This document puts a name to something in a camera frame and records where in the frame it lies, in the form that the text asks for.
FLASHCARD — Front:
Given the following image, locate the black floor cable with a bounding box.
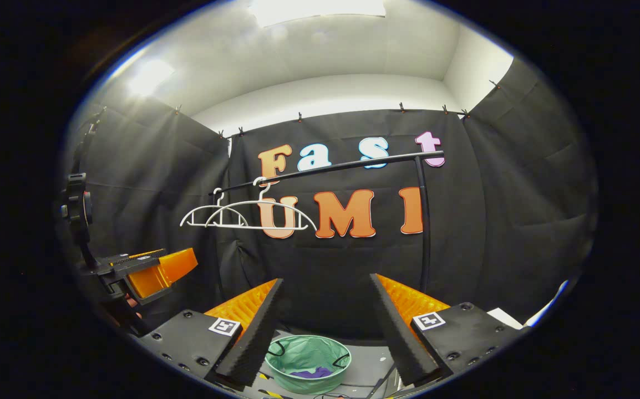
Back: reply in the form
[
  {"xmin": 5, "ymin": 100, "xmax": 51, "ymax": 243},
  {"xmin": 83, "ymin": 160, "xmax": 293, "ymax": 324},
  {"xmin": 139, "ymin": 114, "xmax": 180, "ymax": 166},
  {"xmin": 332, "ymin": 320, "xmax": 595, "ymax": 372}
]
[{"xmin": 364, "ymin": 363, "xmax": 395, "ymax": 399}]

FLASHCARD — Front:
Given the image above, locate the green laundry hamper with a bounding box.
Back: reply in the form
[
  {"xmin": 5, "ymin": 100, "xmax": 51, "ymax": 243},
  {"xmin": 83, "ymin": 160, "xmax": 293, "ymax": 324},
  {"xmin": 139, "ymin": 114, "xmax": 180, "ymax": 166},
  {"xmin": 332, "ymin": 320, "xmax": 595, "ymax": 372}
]
[{"xmin": 265, "ymin": 334, "xmax": 352, "ymax": 395}]

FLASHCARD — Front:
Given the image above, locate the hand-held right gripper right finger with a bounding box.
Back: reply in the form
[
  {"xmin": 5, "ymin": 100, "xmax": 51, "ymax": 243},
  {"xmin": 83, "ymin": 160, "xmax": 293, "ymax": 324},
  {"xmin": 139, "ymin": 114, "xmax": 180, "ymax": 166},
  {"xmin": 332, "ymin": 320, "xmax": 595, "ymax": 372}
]
[{"xmin": 369, "ymin": 273, "xmax": 526, "ymax": 387}]

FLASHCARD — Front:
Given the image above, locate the row of small backdrop clips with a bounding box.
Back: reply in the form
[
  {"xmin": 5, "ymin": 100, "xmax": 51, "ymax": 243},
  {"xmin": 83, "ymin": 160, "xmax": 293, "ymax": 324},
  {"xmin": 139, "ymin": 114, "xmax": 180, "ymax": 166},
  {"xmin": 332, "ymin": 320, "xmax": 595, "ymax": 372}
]
[{"xmin": 175, "ymin": 80, "xmax": 501, "ymax": 139}]

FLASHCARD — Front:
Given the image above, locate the white plastic hanger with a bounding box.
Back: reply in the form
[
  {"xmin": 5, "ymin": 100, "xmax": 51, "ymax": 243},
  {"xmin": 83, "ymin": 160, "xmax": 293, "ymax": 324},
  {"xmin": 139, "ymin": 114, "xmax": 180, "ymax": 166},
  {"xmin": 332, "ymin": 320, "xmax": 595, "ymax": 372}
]
[
  {"xmin": 205, "ymin": 177, "xmax": 318, "ymax": 232},
  {"xmin": 180, "ymin": 188, "xmax": 250, "ymax": 229}
]

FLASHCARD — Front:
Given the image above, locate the black clothes rack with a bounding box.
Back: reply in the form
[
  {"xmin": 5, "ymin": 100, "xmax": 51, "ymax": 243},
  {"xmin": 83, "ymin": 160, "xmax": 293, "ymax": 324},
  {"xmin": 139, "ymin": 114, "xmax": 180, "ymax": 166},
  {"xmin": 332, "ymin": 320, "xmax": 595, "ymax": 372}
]
[{"xmin": 209, "ymin": 150, "xmax": 445, "ymax": 294}]

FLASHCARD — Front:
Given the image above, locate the square ceiling light panel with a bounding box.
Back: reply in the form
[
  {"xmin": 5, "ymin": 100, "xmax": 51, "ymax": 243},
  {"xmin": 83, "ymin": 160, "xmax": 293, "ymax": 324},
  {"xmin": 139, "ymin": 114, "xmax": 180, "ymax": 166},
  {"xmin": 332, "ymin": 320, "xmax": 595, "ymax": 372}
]
[{"xmin": 129, "ymin": 58, "xmax": 175, "ymax": 98}]

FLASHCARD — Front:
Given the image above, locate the purple ribbed shirt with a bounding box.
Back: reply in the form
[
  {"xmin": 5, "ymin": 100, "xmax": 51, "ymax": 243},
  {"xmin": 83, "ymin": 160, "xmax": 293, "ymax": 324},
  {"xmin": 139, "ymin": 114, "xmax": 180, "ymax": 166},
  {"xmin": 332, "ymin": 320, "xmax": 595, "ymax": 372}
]
[{"xmin": 289, "ymin": 366, "xmax": 334, "ymax": 380}]

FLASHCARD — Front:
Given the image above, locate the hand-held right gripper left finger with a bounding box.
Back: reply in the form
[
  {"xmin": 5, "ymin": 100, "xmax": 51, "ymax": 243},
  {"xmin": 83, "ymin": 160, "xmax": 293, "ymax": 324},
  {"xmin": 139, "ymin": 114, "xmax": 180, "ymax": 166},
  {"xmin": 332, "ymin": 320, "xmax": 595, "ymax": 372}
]
[{"xmin": 140, "ymin": 278, "xmax": 285, "ymax": 388}]

